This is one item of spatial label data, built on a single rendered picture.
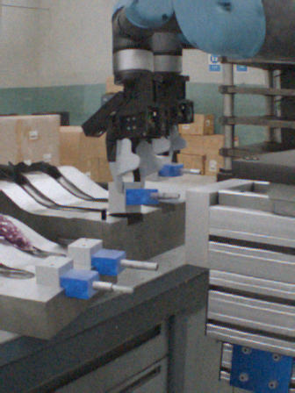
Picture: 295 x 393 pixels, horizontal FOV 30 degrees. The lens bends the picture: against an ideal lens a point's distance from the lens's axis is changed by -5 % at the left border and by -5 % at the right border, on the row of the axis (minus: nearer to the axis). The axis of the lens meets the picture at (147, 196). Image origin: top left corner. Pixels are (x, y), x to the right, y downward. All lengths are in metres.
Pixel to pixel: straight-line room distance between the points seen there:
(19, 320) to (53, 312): 0.05
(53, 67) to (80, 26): 0.93
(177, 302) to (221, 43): 0.73
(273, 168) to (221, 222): 0.12
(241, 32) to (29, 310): 0.43
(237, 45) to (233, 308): 0.31
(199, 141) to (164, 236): 6.78
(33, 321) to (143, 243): 0.39
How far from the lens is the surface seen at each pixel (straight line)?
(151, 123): 1.00
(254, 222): 0.63
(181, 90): 1.27
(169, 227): 1.12
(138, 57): 1.02
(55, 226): 1.06
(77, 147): 5.65
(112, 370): 1.05
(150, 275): 0.98
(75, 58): 9.69
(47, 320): 0.72
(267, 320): 0.65
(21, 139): 4.89
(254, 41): 0.52
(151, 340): 1.13
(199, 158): 7.86
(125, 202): 1.01
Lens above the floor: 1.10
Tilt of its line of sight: 10 degrees down
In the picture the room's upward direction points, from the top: straight up
